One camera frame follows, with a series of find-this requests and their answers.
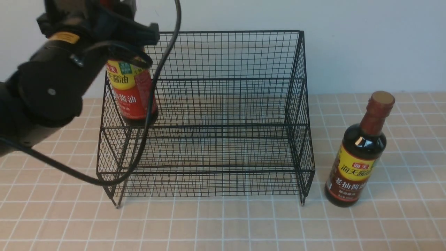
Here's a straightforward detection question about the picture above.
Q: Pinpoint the black wire mesh rack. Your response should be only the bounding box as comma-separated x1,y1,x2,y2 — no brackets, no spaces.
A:
96,30,315,207

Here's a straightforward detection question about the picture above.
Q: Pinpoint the light soy sauce bottle red label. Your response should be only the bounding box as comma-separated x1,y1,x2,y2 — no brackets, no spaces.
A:
106,59,152,127

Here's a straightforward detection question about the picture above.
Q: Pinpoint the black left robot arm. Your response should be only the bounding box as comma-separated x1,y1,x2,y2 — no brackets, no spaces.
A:
1,0,160,156

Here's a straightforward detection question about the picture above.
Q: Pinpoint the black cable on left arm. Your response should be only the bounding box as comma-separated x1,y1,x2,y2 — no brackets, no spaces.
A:
0,0,182,186

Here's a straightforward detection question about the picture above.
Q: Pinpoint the dark soy sauce bottle brown label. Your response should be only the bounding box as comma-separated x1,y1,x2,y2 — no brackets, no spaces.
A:
324,91,395,207

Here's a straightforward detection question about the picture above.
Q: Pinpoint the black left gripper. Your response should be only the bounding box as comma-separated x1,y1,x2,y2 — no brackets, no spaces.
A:
37,0,160,47

